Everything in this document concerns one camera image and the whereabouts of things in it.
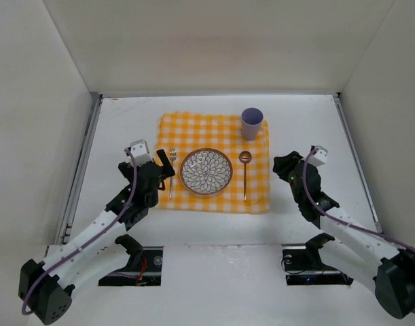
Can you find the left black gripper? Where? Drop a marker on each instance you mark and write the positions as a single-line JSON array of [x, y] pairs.
[[158, 170]]

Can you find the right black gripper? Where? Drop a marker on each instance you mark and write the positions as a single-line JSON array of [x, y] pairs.
[[288, 168]]

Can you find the floral patterned plate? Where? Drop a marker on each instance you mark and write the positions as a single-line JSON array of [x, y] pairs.
[[205, 171]]

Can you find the copper spoon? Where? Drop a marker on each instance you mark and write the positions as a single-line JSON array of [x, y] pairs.
[[245, 157]]

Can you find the yellow checkered cloth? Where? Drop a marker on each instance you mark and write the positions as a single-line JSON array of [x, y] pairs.
[[185, 132]]

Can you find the lilac cup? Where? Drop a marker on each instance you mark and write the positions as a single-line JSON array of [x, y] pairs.
[[251, 120]]

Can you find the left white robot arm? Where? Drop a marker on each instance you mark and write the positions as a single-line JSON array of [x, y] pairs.
[[48, 288]]

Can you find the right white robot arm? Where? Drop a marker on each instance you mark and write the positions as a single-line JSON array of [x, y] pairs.
[[382, 264]]

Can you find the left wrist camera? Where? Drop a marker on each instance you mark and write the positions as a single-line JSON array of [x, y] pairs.
[[138, 153]]

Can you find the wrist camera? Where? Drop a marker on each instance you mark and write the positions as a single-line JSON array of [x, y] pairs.
[[138, 153], [319, 155]]

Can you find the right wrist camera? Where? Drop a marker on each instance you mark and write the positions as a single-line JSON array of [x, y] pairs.
[[319, 155]]

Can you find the right aluminium rail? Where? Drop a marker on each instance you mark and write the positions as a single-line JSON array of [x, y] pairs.
[[353, 150]]

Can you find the aluminium rail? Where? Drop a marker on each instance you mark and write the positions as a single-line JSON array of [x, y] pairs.
[[353, 150], [65, 224]]

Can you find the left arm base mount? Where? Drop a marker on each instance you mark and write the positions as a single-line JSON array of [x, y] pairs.
[[143, 268]]

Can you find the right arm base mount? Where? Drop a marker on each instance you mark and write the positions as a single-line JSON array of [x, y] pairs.
[[303, 266]]

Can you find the left aluminium rail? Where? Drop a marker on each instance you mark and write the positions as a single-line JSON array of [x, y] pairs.
[[65, 224]]

